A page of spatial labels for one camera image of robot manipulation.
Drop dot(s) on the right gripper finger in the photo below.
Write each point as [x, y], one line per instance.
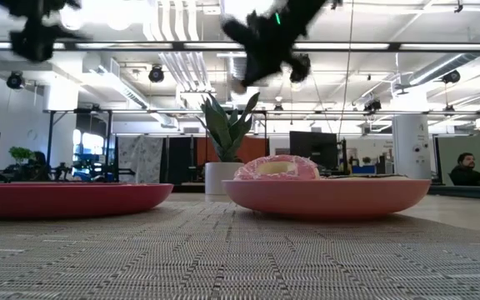
[253, 68]
[272, 62]

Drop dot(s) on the large pink frosted donut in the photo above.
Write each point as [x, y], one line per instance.
[298, 168]

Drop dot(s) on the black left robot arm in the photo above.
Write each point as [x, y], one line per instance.
[27, 3]

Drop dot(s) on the black ceiling spotlight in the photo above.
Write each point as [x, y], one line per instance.
[156, 75]
[300, 68]
[16, 80]
[451, 77]
[373, 106]

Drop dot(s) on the green broad-leaf plant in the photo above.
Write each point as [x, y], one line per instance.
[223, 133]

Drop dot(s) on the black computer monitor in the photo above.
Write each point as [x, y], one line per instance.
[313, 150]

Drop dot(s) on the small green background plant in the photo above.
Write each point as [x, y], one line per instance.
[20, 153]

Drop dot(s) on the white plant pot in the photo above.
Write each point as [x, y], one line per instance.
[219, 179]

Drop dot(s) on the black hanging panel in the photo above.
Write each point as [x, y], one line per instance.
[180, 160]

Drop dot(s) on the white patterned hanging cloth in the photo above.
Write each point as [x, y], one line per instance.
[140, 158]

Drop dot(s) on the light pink round plate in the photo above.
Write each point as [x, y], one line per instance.
[327, 198]

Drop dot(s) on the dark red round plate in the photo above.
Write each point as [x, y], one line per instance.
[65, 200]

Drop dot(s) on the white round column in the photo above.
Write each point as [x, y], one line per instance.
[411, 146]

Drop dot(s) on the grey woven table mat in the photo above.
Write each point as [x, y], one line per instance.
[223, 258]

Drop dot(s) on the person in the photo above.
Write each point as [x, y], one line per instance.
[465, 175]

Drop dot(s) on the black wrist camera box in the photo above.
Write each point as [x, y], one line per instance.
[238, 29]

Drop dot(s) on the orange wall panel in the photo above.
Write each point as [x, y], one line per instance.
[256, 150]

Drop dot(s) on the black metal stand frame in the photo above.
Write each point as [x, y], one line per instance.
[50, 137]

